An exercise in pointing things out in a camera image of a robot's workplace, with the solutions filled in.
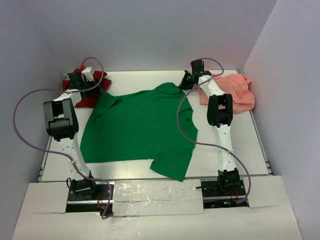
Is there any green t shirt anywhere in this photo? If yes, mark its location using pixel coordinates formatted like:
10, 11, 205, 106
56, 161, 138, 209
80, 82, 198, 182

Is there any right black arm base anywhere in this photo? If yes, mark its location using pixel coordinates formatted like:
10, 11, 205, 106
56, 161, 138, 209
195, 180, 249, 209

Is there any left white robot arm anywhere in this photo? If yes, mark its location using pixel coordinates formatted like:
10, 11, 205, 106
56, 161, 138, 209
43, 67, 106, 200

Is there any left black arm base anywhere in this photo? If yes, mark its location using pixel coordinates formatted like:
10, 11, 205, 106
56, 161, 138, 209
65, 178, 113, 218

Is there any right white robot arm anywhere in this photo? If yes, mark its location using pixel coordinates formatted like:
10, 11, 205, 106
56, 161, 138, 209
176, 58, 240, 196

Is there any red t shirt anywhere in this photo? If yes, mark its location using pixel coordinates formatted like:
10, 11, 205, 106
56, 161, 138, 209
62, 70, 112, 108

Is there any salmon pink t shirt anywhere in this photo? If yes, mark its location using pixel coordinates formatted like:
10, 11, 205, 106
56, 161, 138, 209
214, 74, 256, 114

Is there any silver tape sheet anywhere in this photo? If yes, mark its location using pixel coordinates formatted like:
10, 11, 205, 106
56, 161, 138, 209
112, 179, 204, 217

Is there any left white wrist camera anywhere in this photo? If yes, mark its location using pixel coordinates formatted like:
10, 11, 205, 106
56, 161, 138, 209
81, 66, 95, 82

